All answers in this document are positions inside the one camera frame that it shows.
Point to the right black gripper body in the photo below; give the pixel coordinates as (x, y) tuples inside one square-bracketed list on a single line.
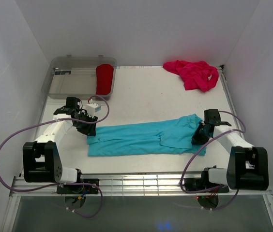
[(200, 137)]

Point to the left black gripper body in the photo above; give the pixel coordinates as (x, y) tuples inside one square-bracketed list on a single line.
[(86, 128)]

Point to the cyan t shirt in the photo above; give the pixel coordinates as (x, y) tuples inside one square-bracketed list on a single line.
[(162, 137)]

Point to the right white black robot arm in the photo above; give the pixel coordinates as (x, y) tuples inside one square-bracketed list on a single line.
[(247, 165)]

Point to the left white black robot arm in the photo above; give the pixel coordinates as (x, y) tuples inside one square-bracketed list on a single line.
[(41, 159)]

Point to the clear plastic bin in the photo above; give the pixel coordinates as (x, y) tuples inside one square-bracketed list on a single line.
[(75, 76)]

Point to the rolled red t shirt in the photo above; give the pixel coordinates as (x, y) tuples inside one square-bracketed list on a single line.
[(104, 79)]

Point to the magenta t shirt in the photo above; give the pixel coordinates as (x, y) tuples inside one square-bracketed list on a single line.
[(195, 75)]

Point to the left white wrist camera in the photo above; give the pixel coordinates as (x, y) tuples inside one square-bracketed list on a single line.
[(92, 108)]

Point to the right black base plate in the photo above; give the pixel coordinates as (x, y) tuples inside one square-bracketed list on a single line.
[(195, 184)]

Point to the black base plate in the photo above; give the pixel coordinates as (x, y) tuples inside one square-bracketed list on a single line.
[(80, 189), (195, 184)]

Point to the aluminium frame rail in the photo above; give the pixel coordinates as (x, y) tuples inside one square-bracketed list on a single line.
[(115, 185)]

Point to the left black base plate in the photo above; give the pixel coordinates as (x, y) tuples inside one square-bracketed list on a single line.
[(80, 189)]

